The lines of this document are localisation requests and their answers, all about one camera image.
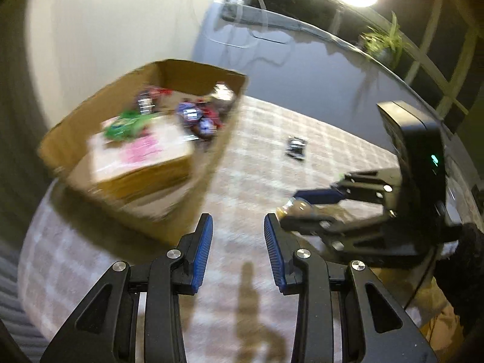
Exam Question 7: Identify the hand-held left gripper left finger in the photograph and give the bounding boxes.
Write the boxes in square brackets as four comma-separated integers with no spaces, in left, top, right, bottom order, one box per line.
[40,214,214,363]

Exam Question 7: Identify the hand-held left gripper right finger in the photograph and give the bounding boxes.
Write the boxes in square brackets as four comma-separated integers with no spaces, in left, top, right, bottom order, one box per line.
[263,213,439,363]

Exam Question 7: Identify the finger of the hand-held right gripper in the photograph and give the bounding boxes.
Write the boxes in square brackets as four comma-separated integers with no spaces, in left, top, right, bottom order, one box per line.
[280,212,397,261]
[289,170,401,216]

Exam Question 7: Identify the gold candy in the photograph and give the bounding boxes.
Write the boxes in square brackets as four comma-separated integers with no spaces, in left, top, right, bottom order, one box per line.
[276,197,318,220]

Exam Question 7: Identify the cardboard box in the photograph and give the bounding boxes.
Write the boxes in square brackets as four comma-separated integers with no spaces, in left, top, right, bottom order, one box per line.
[38,58,248,243]

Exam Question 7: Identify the person's right forearm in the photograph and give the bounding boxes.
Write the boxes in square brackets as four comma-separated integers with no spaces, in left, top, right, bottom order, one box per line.
[435,223,484,333]

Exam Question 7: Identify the small black snack packet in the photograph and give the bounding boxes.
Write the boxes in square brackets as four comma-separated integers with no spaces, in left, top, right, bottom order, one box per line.
[285,135,308,161]

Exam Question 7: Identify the beige plaid blanket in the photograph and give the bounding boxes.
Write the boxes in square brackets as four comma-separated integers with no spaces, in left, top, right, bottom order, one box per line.
[17,96,428,363]

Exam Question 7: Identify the sliced bread packet pink label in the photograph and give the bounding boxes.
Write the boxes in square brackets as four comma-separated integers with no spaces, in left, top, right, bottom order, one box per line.
[87,115,193,201]

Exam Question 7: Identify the round purple snack packet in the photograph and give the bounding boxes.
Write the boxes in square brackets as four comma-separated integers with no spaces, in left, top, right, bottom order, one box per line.
[191,119,219,141]

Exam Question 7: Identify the yellowish brown bag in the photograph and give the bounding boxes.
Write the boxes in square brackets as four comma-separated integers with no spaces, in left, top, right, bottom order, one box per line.
[406,283,467,352]

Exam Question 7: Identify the dark snack packet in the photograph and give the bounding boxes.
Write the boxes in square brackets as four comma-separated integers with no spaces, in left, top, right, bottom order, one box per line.
[212,81,237,115]

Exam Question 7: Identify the purple striped snack packet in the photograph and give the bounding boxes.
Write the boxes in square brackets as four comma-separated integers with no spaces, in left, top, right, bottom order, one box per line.
[176,100,203,125]

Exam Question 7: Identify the green potted plant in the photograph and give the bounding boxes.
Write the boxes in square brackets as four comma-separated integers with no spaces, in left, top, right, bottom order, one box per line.
[359,11,407,69]

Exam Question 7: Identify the green snack packet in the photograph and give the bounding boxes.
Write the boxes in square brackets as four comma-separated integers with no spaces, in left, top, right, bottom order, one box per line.
[101,110,152,140]

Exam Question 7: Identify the silver black snack packet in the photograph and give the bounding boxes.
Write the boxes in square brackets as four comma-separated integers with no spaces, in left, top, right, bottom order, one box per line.
[136,93,155,115]

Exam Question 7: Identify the grey cloth strip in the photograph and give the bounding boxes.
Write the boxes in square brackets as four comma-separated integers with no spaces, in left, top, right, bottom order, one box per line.
[221,2,379,57]

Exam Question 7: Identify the black cable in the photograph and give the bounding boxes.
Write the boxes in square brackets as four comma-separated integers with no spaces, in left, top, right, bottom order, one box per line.
[251,26,292,44]

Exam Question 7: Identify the white charging cable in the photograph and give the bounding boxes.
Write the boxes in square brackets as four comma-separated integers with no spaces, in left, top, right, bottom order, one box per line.
[206,0,273,48]

